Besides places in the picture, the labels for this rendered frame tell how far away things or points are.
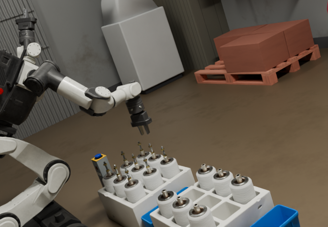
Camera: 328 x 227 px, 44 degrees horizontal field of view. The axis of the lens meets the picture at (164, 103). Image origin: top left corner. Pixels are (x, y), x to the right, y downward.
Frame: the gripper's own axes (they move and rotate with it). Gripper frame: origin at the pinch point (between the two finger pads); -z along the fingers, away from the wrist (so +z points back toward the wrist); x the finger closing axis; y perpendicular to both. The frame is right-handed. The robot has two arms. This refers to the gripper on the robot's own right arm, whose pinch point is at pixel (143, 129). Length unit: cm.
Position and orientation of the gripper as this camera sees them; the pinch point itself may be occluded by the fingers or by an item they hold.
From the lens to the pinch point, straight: 219.1
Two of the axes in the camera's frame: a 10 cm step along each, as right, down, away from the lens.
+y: -3.8, 3.8, -8.4
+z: -3.2, -9.1, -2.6
